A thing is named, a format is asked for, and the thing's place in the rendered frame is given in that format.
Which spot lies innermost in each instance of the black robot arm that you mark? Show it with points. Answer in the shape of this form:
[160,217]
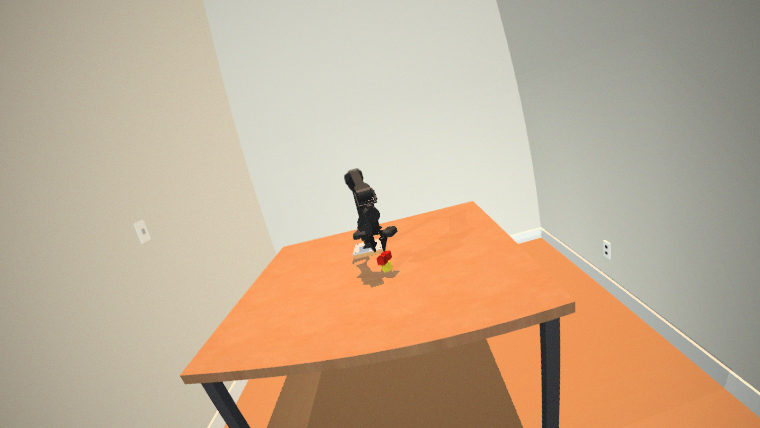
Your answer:
[362,192]

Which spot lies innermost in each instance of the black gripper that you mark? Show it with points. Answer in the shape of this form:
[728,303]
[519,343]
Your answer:
[389,231]

